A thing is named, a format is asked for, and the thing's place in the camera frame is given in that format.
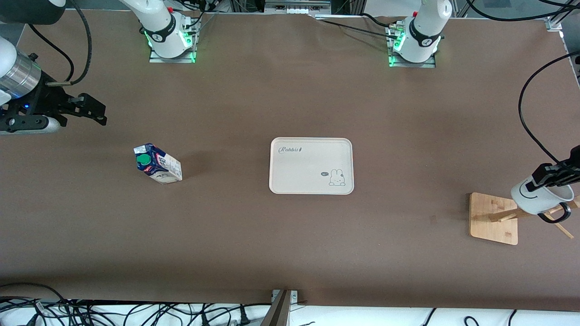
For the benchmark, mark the white power strip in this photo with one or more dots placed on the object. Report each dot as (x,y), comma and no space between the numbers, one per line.
(297,8)

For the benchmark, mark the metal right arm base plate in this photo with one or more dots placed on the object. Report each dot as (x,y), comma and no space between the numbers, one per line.
(192,56)

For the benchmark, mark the aluminium frame corner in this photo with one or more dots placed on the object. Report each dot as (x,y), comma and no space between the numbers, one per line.
(557,22)

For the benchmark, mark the wooden cup rack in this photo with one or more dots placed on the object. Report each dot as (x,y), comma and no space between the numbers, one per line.
(491,226)

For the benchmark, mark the black power plug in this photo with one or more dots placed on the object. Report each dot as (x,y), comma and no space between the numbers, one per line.
(244,317)

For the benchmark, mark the blue white milk carton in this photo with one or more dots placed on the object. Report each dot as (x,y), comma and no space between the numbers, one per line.
(165,170)

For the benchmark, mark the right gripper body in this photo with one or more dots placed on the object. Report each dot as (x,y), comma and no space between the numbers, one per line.
(41,99)

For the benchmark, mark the aluminium profile with bracket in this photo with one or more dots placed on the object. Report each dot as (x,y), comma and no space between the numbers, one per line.
(278,312)

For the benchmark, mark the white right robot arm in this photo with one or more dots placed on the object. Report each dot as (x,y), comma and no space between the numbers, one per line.
(158,27)

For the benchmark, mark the beige rabbit print tray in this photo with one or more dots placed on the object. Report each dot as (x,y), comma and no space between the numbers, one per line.
(308,167)

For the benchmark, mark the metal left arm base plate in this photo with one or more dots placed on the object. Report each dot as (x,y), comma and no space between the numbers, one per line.
(430,64)

